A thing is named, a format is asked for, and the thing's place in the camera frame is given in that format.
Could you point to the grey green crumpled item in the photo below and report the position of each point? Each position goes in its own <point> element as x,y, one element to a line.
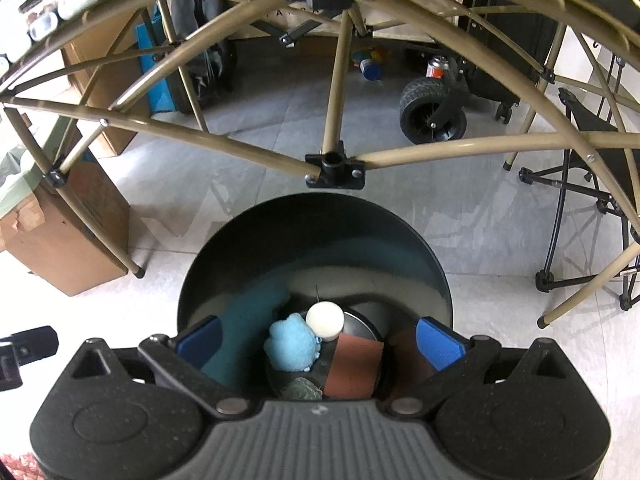
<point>301,389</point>

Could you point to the black folding camp chair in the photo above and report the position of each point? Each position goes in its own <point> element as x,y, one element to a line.
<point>605,203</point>

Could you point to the blue fluffy plush ball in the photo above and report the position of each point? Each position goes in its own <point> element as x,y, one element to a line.
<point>292,346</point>

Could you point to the white round ball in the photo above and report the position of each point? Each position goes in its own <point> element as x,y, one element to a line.
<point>326,319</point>

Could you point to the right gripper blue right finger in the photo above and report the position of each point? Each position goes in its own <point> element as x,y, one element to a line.
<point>439,345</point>

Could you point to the blue white container on floor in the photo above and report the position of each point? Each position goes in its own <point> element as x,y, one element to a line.
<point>370,70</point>

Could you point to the cardboard box with green liner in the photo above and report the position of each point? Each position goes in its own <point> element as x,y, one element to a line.
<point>42,232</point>

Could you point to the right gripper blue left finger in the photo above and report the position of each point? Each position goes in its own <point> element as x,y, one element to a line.
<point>200,342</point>

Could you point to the black round trash bin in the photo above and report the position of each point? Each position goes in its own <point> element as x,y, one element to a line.
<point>284,255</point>

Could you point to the tan folding camping table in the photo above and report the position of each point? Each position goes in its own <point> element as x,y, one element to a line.
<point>487,229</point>

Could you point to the red white spray can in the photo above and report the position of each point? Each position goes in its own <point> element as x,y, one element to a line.
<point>437,67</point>

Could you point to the black wheeled cart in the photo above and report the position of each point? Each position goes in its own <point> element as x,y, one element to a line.
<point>432,110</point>

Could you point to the brown rectangular sponge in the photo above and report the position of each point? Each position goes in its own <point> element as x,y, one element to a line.
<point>354,368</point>

